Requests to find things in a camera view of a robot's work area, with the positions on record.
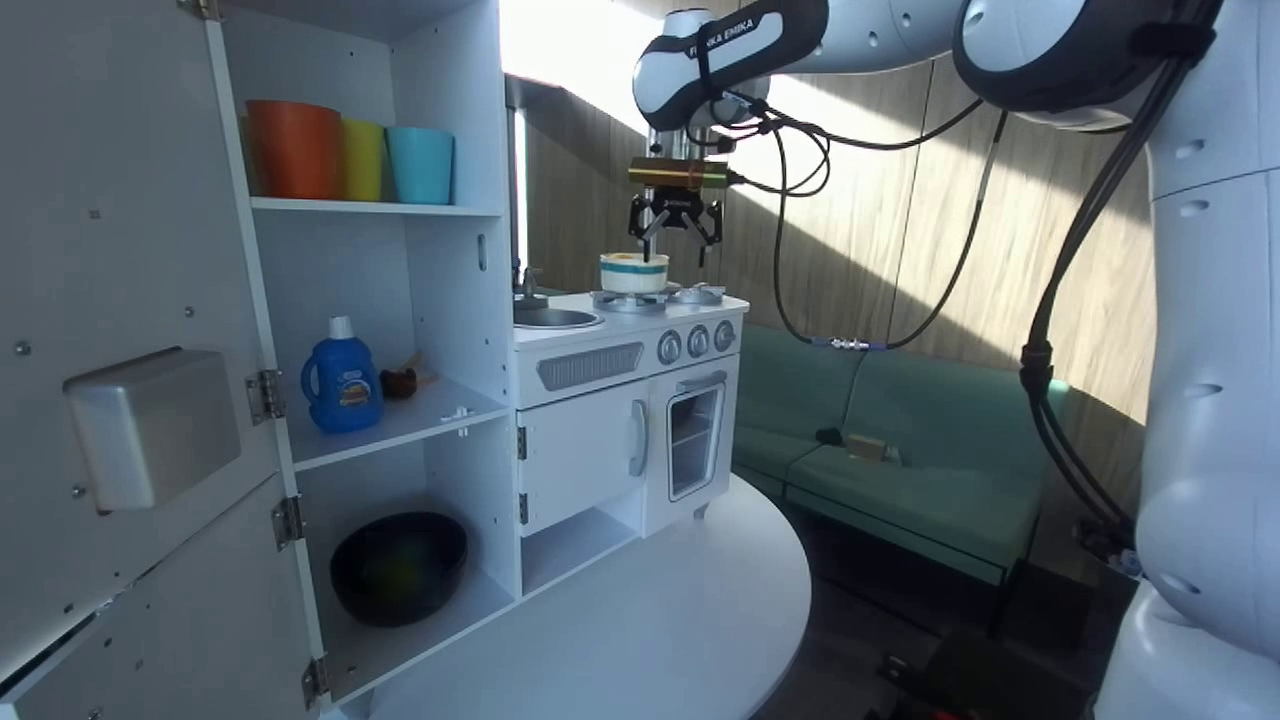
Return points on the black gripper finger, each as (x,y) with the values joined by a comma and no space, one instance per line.
(711,230)
(647,232)

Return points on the blue detergent bottle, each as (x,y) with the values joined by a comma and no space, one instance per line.
(341,380)

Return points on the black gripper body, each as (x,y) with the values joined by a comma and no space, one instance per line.
(670,205)

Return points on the white bowl with teal band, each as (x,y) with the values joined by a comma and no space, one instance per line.
(633,273)

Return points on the green sofa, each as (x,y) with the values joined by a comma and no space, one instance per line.
(924,454)

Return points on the silver stove burner near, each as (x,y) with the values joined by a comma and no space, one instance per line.
(698,298)

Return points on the silver stove burner far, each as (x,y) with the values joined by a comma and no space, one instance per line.
(629,301)

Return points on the silver stove burner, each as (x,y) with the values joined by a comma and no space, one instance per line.
(629,301)
(698,298)

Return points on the orange cup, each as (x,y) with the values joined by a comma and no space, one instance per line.
(293,149)

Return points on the black bowl with items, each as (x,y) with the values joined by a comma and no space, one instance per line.
(399,571)

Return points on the yellow wrist camera box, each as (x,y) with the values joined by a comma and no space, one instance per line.
(680,174)

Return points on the white cupboard door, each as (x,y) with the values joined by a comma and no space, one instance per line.
(137,480)

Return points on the small dark brown object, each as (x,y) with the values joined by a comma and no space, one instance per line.
(400,380)

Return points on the yellow cup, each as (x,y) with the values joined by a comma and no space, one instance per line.
(361,160)

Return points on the teal cup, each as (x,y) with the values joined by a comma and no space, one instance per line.
(420,167)

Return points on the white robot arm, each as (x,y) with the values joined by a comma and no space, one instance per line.
(1185,95)

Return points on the white toy kitchen unit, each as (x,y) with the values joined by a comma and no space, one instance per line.
(544,446)

